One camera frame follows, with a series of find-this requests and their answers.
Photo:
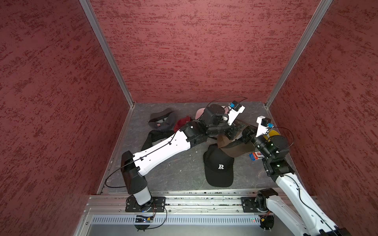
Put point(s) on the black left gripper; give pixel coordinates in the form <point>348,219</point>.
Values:
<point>232,131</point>

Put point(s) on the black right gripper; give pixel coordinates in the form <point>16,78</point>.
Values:
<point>249,132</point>

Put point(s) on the brown baseball cap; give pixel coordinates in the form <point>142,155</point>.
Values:
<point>237,146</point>

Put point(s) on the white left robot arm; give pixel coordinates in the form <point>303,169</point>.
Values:
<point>215,120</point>

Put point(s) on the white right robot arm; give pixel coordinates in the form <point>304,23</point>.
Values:
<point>305,218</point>

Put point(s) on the black cap under left arm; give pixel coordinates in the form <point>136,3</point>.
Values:
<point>155,137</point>

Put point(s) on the pink baseball cap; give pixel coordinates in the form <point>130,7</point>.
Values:
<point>201,111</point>

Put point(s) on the dark red baseball cap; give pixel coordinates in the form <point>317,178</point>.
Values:
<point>181,122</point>

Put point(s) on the grey baseball cap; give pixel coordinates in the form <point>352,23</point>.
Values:
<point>163,121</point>

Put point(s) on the toothpaste tube box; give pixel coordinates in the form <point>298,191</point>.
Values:
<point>256,156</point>

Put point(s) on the yellow plastic cup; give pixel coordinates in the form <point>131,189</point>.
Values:
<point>270,134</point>

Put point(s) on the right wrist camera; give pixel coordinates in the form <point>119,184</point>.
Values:
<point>264,126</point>

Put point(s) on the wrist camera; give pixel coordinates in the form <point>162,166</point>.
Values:
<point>264,126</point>
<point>234,109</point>

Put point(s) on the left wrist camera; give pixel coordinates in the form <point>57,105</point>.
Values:
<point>234,109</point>

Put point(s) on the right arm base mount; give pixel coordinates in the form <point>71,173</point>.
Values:
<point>254,204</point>

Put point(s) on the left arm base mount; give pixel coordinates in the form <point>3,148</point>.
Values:
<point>155,205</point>

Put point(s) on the left rear aluminium corner post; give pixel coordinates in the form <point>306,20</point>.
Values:
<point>90,14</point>

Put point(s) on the aluminium corner post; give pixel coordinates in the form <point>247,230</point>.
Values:
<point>90,14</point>
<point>314,22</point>

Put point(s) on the right rear aluminium corner post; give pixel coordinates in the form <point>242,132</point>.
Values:
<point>314,22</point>

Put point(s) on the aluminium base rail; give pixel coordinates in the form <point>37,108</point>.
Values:
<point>197,207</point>

